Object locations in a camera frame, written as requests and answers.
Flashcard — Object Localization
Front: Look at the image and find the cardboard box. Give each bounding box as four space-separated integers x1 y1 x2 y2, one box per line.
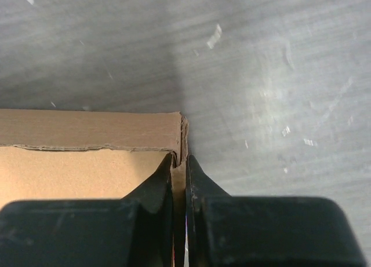
1 109 188 266

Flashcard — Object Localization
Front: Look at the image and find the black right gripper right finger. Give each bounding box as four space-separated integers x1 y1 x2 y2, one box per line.
185 155 367 266

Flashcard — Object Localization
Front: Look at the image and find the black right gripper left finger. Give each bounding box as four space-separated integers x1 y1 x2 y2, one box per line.
1 155 173 266

